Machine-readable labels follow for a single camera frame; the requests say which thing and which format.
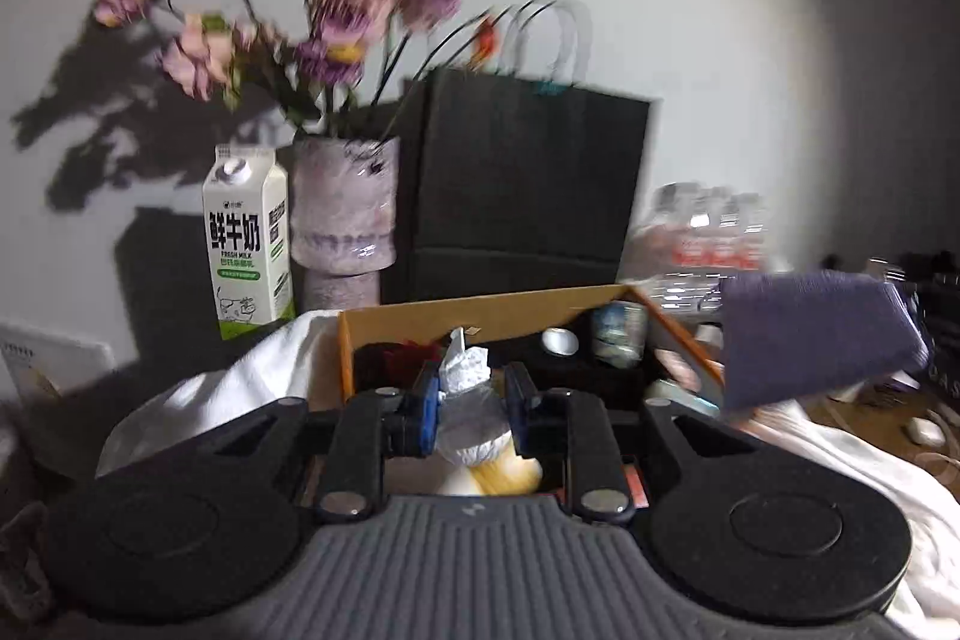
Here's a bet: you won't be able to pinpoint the yellow white plush toy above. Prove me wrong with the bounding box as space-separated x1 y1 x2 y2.
436 443 544 497

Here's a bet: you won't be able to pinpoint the white screw cap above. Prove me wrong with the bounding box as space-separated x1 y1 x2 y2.
540 326 579 357

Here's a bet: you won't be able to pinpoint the purple cloth pouch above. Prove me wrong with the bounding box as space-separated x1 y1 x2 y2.
721 271 929 411

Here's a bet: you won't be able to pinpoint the red rose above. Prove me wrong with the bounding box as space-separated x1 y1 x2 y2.
353 341 444 393

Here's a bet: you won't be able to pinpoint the red orange cardboard box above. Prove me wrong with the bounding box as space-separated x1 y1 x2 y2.
299 283 729 507

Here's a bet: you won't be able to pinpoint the white terry towel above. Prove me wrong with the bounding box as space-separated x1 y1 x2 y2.
96 310 958 638

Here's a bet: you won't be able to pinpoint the purple glass vase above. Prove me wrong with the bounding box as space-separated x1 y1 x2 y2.
291 135 398 312

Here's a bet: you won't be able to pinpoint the water bottle pack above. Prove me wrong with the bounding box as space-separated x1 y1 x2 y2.
619 182 778 315

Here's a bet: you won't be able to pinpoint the black paper shopping bag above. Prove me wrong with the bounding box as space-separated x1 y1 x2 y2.
370 0 656 304

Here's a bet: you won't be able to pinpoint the white green milk carton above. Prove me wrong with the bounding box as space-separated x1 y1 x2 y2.
202 145 295 341

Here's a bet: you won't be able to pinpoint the green binder clip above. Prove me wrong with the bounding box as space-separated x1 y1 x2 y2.
534 80 571 97

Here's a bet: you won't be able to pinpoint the white power adapter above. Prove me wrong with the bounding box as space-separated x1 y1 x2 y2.
905 417 946 450

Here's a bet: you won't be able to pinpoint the dried pink purple flowers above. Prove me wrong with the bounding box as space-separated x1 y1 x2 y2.
85 0 502 140

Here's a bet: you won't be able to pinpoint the white wall panel box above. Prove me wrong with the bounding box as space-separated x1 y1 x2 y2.
2 320 116 413

